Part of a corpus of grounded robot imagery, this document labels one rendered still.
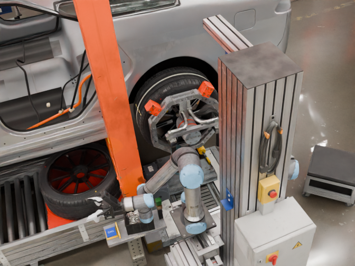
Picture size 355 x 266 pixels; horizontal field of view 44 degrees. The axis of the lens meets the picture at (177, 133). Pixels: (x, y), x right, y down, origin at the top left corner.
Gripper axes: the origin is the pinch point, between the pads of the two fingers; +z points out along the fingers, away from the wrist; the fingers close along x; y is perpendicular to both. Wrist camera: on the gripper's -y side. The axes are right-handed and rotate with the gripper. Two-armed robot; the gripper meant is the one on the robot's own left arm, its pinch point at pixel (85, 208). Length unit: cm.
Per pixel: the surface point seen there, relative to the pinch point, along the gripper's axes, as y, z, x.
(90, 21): -82, -19, 44
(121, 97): -32, -26, 52
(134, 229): 68, -16, 42
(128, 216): 61, -14, 48
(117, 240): 74, -3, 39
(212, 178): 98, -83, 112
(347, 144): 111, -219, 140
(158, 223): 73, -33, 48
